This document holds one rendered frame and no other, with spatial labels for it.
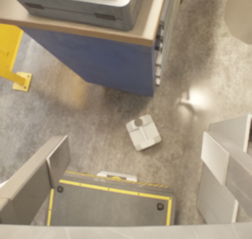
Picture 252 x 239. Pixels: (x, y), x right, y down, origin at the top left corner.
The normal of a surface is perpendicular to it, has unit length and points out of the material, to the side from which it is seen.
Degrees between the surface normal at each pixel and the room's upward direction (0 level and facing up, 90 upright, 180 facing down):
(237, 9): 0
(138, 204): 0
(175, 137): 0
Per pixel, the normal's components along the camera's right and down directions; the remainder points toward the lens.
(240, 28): -0.16, -0.13
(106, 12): -0.29, 0.95
